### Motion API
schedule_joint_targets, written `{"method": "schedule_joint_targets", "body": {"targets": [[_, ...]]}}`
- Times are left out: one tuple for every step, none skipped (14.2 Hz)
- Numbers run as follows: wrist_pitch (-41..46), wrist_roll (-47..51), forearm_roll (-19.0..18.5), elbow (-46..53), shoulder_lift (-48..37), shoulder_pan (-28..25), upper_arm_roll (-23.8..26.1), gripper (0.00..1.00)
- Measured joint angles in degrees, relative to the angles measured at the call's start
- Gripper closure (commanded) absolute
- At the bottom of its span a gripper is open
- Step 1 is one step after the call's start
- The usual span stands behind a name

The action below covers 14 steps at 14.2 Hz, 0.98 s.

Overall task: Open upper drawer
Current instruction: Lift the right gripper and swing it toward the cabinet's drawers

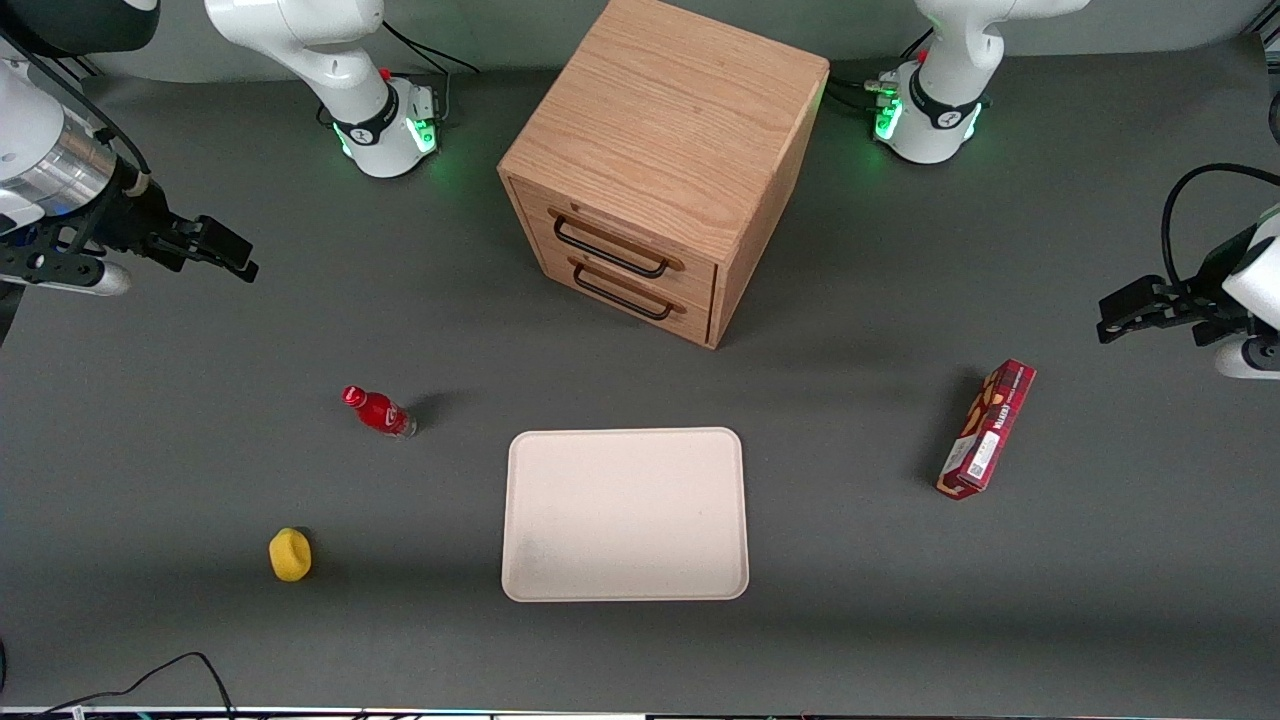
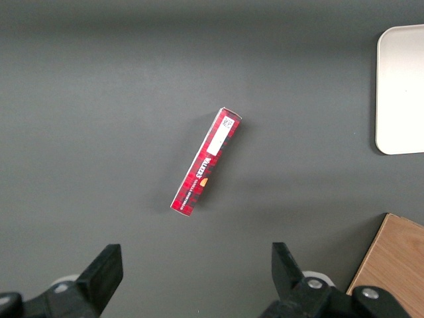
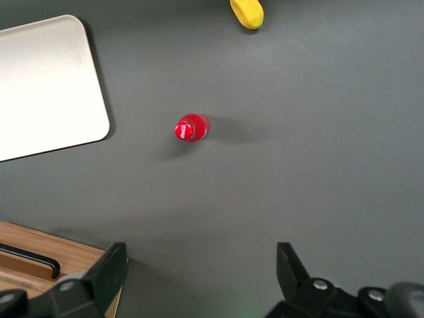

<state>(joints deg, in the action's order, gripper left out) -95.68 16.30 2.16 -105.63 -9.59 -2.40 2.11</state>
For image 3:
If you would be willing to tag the wooden drawer with closed front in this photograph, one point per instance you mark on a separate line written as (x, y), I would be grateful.
(39, 240)

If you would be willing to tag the beige plastic tray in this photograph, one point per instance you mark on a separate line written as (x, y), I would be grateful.
(46, 89)

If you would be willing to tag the red cola bottle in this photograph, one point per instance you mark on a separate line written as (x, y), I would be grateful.
(193, 127)

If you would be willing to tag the wooden drawer cabinet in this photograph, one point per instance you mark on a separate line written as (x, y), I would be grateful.
(79, 253)

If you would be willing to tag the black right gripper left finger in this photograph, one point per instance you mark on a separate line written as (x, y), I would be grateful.
(99, 281)

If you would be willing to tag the yellow sponge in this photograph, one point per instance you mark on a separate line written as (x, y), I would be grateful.
(247, 12)

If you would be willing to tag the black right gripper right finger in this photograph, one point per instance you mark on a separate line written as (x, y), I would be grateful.
(295, 285)

